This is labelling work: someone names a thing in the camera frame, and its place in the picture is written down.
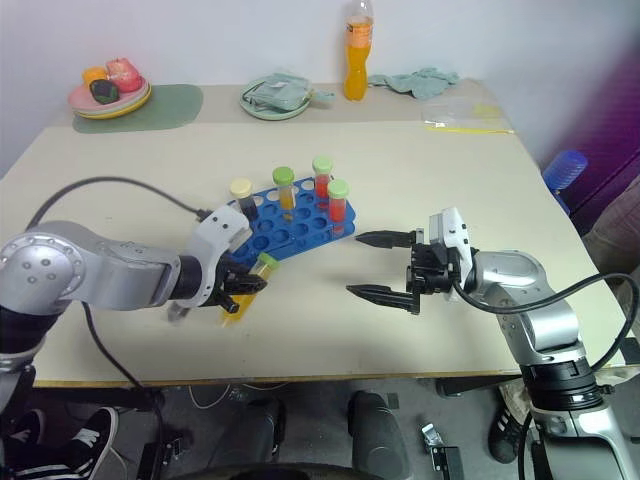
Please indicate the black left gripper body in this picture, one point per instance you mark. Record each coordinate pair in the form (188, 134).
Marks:
(226, 280)

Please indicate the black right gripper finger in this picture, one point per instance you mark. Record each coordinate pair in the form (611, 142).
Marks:
(387, 240)
(382, 294)

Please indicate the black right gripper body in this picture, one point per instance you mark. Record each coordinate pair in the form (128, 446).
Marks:
(432, 272)

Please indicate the yellow liquid tube green cap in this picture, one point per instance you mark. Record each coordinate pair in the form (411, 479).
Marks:
(286, 192)
(240, 306)

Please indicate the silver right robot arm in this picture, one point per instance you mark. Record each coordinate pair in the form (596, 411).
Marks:
(540, 310)

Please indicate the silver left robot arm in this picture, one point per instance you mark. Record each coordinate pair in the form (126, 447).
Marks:
(100, 270)

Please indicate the blue test tube rack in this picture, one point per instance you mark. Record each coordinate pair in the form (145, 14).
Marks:
(300, 220)

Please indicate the red liquid tube green cap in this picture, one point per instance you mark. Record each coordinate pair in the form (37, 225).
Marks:
(338, 205)
(322, 177)

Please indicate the dark liquid tube cream cap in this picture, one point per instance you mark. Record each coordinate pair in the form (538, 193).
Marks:
(246, 197)

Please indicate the yellow plastic strip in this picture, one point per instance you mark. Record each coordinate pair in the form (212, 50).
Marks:
(470, 130)

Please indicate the dark rounded shape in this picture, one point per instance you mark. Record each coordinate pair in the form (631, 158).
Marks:
(377, 432)

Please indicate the clear plastic bag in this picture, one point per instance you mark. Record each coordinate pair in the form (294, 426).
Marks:
(457, 110)

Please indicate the crumpled green cloth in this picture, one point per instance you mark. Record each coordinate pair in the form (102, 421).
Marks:
(425, 82)

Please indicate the blue ribbed cylinder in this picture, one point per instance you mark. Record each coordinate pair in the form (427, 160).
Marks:
(565, 172)

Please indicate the pale green plate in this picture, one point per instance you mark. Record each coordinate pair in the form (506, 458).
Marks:
(272, 112)

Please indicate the black white striped sneaker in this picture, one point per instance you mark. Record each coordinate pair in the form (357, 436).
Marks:
(75, 445)
(505, 430)

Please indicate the green oval table mat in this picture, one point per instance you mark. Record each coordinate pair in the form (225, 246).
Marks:
(170, 107)

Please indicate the orange drink plastic bottle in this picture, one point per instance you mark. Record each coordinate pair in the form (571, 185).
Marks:
(358, 60)

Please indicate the brown fabric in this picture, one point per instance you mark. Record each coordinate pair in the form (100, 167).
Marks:
(617, 240)

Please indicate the stack of coloured plates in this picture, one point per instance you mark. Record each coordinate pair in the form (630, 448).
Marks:
(125, 102)

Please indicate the black green toy item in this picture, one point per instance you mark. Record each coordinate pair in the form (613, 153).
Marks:
(104, 91)

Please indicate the red toy fruit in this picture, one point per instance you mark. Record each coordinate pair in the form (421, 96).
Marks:
(122, 74)

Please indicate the orange toy fruit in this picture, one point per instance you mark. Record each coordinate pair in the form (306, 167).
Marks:
(94, 75)

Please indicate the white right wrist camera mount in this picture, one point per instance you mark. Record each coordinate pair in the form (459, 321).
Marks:
(456, 235)

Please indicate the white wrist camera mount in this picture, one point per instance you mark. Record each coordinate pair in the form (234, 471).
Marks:
(212, 232)
(456, 235)

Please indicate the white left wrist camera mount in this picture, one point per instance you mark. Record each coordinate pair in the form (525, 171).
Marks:
(212, 232)

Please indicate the black table frame bar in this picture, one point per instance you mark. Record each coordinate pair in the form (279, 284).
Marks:
(475, 386)

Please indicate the metal caster bracket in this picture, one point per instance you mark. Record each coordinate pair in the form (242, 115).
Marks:
(437, 447)

